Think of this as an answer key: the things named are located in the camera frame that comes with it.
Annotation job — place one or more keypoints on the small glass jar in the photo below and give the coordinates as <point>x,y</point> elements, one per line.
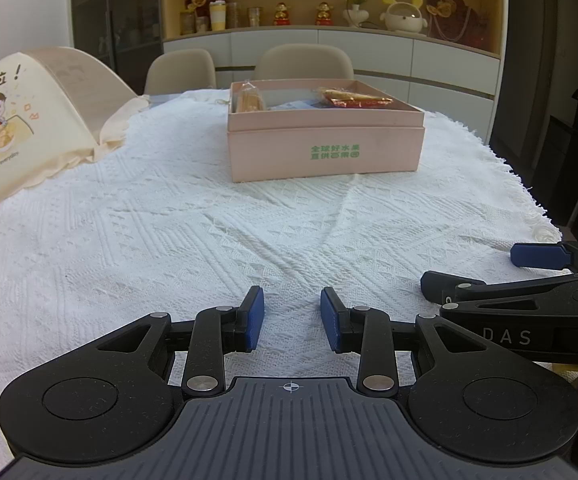
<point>203,24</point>

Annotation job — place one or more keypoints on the red snack packet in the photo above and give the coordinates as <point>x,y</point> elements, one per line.
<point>364,101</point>

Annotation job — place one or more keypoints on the white rabbit figurine yellow ears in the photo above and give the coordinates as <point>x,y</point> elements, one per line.
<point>404,17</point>

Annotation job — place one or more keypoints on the glass door cabinet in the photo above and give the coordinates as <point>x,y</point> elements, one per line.
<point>114,15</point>

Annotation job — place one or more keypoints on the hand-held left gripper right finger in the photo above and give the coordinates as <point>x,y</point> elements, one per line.
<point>331,322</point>

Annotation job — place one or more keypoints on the pink cardboard box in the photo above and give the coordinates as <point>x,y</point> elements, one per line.
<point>319,155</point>

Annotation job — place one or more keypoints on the white woven tablecloth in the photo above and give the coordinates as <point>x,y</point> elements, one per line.
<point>169,235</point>

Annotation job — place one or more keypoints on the white yellow tumbler cup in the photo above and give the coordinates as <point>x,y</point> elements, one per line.
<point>217,14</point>

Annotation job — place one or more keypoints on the red gold figurine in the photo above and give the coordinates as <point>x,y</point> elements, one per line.
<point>282,15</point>
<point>324,14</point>

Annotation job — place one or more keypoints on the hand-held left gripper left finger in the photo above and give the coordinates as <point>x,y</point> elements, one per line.
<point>255,320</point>

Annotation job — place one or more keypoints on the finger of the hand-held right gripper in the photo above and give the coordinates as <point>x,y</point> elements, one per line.
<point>449,287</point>
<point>539,255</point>

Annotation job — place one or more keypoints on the beige dining chair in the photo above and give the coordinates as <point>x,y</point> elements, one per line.
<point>304,62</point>
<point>179,70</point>

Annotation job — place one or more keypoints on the clear biscuit packet blue label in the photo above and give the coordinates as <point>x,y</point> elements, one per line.
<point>251,100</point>

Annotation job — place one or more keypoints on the wooden white shelf cabinet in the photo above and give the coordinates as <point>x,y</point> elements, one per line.
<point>369,55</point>

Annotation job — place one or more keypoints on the white vase with plant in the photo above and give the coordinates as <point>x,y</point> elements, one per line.
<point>355,15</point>

